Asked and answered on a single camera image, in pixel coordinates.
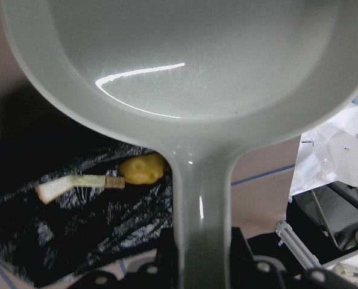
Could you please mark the white bread slice piece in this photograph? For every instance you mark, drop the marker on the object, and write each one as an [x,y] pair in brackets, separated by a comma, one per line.
[49,191]

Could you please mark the yellow potato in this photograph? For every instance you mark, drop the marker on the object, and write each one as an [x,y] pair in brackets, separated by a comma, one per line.
[144,169]

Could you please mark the black bag lined bin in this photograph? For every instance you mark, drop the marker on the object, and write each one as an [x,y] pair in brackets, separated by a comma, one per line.
[83,229]

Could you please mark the tan bread slice piece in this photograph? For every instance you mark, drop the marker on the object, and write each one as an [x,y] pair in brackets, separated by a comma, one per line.
[98,181]

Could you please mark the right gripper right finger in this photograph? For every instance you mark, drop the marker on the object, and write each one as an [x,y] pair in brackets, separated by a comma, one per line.
[256,271]

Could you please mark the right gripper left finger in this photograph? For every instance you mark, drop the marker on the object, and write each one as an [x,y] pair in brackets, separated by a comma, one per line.
[162,272]

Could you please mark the pale green dustpan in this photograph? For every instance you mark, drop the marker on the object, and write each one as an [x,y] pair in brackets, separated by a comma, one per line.
[200,82]

